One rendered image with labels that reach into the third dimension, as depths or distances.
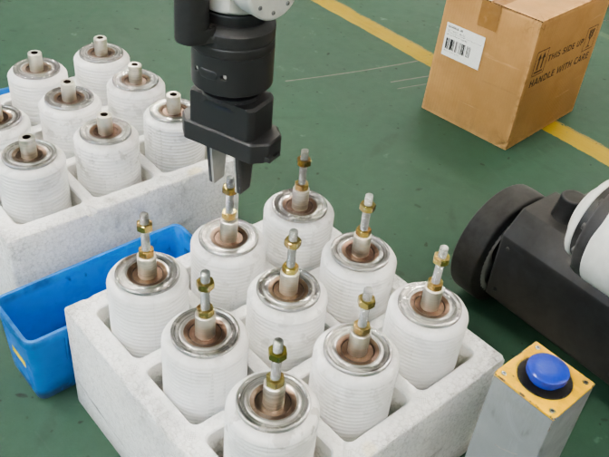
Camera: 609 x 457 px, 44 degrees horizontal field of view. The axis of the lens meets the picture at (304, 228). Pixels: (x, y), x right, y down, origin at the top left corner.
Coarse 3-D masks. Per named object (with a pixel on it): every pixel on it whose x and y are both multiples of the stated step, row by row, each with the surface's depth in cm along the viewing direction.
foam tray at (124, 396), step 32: (256, 224) 110; (96, 320) 92; (96, 352) 89; (128, 352) 89; (160, 352) 89; (480, 352) 93; (96, 384) 94; (128, 384) 85; (160, 384) 91; (448, 384) 89; (480, 384) 92; (96, 416) 100; (128, 416) 89; (160, 416) 82; (224, 416) 83; (416, 416) 85; (448, 416) 90; (128, 448) 94; (160, 448) 84; (192, 448) 79; (320, 448) 82; (352, 448) 81; (384, 448) 81; (416, 448) 88; (448, 448) 97
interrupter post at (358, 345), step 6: (354, 336) 80; (360, 336) 80; (366, 336) 80; (354, 342) 80; (360, 342) 80; (366, 342) 80; (348, 348) 82; (354, 348) 81; (360, 348) 80; (366, 348) 81; (354, 354) 81; (360, 354) 81; (366, 354) 82
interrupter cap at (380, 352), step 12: (348, 324) 85; (336, 336) 83; (348, 336) 83; (372, 336) 84; (384, 336) 84; (324, 348) 81; (336, 348) 82; (372, 348) 83; (384, 348) 82; (336, 360) 80; (348, 360) 81; (360, 360) 81; (372, 360) 81; (384, 360) 81; (348, 372) 79; (360, 372) 79; (372, 372) 79
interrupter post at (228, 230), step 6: (222, 222) 93; (228, 222) 93; (234, 222) 93; (222, 228) 94; (228, 228) 93; (234, 228) 94; (222, 234) 94; (228, 234) 94; (234, 234) 94; (222, 240) 95; (228, 240) 94; (234, 240) 95
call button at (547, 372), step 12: (528, 360) 72; (540, 360) 72; (552, 360) 73; (528, 372) 72; (540, 372) 71; (552, 372) 71; (564, 372) 71; (540, 384) 71; (552, 384) 70; (564, 384) 71
